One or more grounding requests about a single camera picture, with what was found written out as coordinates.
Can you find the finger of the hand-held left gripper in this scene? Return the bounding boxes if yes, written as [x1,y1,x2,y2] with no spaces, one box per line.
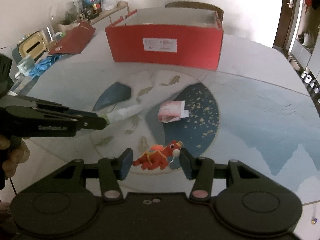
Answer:
[5,105,108,133]
[6,94,100,121]

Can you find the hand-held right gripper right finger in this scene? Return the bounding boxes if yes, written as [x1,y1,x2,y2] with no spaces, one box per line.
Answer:
[181,148,263,202]

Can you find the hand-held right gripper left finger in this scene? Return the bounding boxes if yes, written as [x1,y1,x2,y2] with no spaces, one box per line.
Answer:
[54,148,133,202]

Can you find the red horse plush toy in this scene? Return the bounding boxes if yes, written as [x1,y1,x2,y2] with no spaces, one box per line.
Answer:
[132,140,183,171]

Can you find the white green tube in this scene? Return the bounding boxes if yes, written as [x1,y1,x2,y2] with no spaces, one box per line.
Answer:
[99,104,147,125]

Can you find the pink packet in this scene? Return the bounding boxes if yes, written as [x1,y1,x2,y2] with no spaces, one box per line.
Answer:
[157,100,190,123]

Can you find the red cardboard box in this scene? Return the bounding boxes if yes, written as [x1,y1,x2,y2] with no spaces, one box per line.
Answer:
[104,7,224,71]

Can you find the person's left hand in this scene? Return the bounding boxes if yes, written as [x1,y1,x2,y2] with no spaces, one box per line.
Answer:
[0,133,31,183]

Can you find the blue gloves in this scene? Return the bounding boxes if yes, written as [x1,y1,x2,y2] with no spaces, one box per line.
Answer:
[29,54,62,77]

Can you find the pale green cup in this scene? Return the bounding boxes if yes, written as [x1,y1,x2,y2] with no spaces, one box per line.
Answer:
[15,55,35,78]

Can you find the yellow wooden tissue box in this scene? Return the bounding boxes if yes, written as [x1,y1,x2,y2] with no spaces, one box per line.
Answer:
[18,31,49,60]

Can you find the clear glass vase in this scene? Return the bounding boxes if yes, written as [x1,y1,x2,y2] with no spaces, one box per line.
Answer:
[47,5,68,42]

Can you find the white sideboard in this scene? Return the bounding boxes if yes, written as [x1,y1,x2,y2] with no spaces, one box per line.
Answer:
[87,1,129,27]

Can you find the white plastic bag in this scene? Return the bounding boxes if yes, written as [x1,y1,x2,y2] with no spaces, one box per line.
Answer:
[101,0,123,11]

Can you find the white shoes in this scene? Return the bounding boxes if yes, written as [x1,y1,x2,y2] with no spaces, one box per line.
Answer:
[301,71,320,94]

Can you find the brown wooden chair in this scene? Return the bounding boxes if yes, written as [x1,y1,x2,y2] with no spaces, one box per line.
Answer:
[165,1,224,18]

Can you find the dark wooden door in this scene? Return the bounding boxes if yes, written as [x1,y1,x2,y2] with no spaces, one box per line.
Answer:
[271,0,304,52]

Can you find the white wall cabinet unit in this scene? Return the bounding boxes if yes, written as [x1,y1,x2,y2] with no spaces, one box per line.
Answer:
[289,17,320,75]

